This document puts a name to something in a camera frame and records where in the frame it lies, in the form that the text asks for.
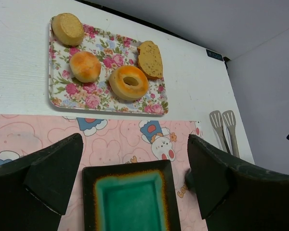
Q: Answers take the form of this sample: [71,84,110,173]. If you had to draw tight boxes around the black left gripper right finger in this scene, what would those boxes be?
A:
[185,135,289,231]

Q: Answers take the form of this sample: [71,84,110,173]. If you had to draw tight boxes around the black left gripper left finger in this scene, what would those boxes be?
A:
[0,133,84,231]

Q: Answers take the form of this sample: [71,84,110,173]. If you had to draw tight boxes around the seeded bread slice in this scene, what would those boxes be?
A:
[137,40,163,80]

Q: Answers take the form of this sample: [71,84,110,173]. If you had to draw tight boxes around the golden round bread roll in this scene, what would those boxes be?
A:
[69,51,101,83]

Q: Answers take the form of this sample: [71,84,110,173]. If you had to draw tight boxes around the flat round bread bun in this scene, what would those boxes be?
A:
[52,13,84,46]

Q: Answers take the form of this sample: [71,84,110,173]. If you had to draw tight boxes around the metal tongs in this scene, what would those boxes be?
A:
[209,110,240,158]

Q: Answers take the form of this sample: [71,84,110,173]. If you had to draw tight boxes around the pink bunny placemat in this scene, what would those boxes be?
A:
[0,115,207,231]

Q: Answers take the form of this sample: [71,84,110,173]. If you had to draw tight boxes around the black and teal square plate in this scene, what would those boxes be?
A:
[82,160,181,231]

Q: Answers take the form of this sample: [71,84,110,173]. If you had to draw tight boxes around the blue table label right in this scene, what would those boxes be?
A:
[206,49,223,62]

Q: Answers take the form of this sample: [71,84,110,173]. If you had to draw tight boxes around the ring-shaped bagel bread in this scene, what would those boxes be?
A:
[108,65,149,101]

